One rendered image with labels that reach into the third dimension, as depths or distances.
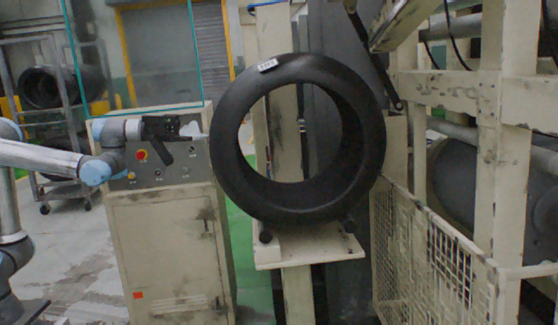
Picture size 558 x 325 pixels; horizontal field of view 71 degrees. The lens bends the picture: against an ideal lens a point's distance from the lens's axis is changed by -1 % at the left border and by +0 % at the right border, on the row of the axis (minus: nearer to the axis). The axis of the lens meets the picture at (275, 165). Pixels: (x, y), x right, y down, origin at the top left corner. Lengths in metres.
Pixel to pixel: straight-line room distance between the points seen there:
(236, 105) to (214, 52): 9.32
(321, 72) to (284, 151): 0.49
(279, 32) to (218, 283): 1.29
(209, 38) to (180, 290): 8.82
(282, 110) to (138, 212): 0.91
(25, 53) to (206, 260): 10.97
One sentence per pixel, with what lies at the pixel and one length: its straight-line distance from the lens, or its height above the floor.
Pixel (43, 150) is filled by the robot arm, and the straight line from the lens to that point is 1.33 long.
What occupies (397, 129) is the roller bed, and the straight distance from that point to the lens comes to 1.61.
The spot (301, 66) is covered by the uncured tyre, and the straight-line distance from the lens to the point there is 1.20.
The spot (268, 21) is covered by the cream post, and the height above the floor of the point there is 1.59.
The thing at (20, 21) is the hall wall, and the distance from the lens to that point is 12.65.
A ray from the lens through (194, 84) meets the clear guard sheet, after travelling 1.90.
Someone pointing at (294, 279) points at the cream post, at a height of 0.51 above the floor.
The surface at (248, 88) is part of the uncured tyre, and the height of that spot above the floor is 1.38.
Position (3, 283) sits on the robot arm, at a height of 0.85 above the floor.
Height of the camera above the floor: 1.45
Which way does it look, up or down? 15 degrees down
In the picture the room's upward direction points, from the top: 6 degrees counter-clockwise
